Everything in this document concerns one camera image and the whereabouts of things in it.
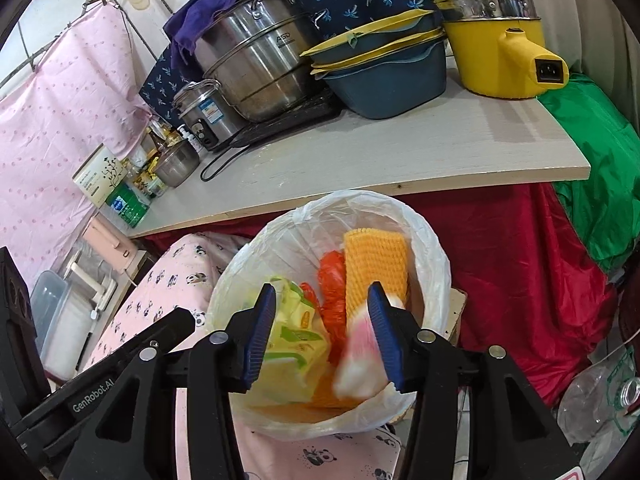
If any black power cable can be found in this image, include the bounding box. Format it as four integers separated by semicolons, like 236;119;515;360
200;127;283;183

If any silver rice cooker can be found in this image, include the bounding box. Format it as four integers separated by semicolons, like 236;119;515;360
172;79;249;152

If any white lined trash bin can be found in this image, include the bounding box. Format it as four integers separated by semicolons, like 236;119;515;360
205;190;452;442

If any purple towel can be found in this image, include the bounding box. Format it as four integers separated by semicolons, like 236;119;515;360
164;0;304;63

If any pink electric kettle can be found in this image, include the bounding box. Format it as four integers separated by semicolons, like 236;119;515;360
81;214;142;277

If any clear plastic bottle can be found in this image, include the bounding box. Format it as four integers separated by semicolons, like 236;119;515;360
556;347;640;453

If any white floral print box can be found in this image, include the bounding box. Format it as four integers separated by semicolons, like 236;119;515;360
72;144;127;207

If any white pump bottle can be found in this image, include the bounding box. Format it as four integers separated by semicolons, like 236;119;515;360
181;125;203;156

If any yellow green tissue packet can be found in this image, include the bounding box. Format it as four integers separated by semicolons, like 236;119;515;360
247;275;333;406

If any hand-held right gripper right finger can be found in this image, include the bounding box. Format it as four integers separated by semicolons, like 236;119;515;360
367;281;583;480

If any green cloth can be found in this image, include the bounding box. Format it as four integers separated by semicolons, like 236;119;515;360
537;72;640;277

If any pink dotted curtain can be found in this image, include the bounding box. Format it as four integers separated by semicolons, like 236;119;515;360
0;4;153;293

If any small steel lidded pot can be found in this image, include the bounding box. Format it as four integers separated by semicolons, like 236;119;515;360
152;142;202;189

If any blue basin yellow rim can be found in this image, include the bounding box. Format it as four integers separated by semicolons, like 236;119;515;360
299;9;445;60
320;40;449;121
309;27;447;76

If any green tin can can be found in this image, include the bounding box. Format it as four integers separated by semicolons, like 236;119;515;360
106;182;152;229

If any black induction cooker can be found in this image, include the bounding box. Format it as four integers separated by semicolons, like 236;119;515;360
209;87;345;154

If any beige wooden board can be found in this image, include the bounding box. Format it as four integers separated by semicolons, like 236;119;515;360
439;287;469;347

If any glass kettle white handle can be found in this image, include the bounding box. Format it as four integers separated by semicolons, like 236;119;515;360
62;250;119;322

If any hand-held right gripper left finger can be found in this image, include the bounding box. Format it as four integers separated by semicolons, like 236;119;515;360
60;282;277;480

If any orange plastic bag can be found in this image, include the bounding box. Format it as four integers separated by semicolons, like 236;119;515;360
299;251;351;361

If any large steel steamer pot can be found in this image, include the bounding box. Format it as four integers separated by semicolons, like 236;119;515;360
192;0;332;123

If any orange foam net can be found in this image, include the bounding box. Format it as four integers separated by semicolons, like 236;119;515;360
342;228;412;313

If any clear lidded plastic container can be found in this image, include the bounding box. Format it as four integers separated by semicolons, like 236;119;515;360
29;270;97;382

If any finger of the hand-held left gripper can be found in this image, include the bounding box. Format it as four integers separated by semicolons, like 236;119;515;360
144;306;197;361

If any yellow electric pot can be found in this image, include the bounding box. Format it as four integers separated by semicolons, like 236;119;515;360
432;0;571;100

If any pink panda print cloth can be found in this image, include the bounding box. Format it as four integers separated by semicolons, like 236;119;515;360
82;232;403;480

